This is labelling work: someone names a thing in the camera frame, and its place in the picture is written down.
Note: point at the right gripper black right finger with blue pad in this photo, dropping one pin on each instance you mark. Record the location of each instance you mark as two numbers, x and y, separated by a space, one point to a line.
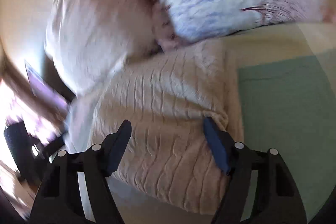
260 189

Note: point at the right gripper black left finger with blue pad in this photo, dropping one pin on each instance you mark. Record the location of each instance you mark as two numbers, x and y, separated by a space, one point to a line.
71 177

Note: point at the beige ribbed knit garment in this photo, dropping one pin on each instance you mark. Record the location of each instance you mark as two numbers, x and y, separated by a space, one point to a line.
166 98

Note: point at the purple cloth on nightstand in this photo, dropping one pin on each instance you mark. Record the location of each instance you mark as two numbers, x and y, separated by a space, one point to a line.
51 92

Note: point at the green folded cloth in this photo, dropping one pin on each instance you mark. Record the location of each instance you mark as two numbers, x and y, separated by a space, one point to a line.
290 105

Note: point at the pink floral pillow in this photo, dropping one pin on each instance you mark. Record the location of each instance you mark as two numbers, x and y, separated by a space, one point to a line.
89 40

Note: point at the pale bed sheet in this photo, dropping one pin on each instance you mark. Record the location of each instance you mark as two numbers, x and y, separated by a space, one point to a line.
255 47

